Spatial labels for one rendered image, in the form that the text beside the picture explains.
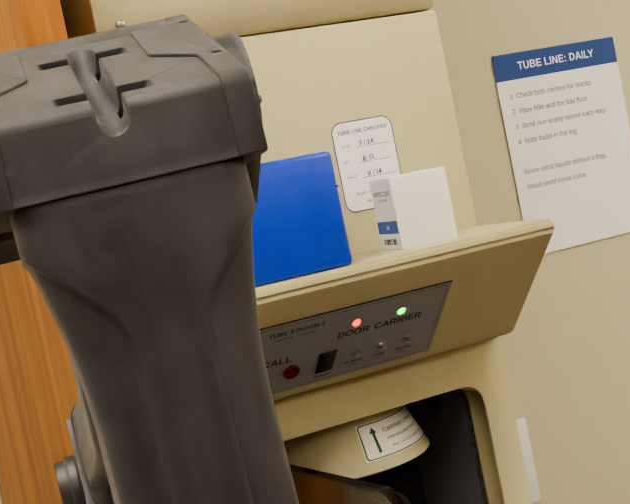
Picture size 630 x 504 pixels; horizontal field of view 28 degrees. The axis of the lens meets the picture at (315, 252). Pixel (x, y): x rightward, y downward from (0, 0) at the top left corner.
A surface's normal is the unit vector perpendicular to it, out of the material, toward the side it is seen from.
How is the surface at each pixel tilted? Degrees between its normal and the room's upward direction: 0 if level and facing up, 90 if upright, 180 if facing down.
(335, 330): 135
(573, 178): 90
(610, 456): 90
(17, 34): 90
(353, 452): 66
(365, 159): 90
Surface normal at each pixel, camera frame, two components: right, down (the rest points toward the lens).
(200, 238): 0.21, -0.04
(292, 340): 0.45, 0.66
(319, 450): -0.24, -0.31
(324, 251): 0.44, -0.04
